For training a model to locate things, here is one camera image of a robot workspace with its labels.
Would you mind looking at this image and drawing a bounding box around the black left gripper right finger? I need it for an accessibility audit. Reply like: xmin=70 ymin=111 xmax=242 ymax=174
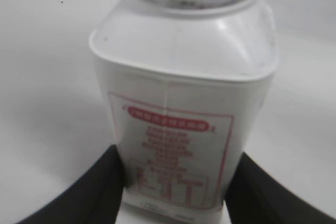
xmin=224 ymin=153 xmax=335 ymax=223

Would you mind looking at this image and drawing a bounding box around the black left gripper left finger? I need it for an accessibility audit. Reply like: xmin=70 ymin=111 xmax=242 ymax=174
xmin=20 ymin=145 xmax=124 ymax=224

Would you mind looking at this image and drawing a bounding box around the white yili changqing yogurt bottle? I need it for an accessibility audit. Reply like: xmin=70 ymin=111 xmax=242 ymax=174
xmin=89 ymin=0 xmax=278 ymax=223

